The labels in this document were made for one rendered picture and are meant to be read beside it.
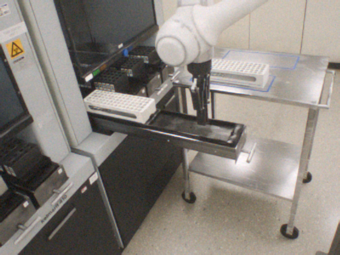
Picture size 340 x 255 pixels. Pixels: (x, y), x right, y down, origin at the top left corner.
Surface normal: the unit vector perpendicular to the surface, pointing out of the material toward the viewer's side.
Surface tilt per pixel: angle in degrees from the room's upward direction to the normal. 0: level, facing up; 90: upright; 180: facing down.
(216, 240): 0
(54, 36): 90
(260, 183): 0
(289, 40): 90
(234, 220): 0
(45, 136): 90
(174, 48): 97
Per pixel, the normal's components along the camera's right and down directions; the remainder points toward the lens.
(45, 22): 0.86, 0.17
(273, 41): -0.51, 0.53
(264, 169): -0.14, -0.83
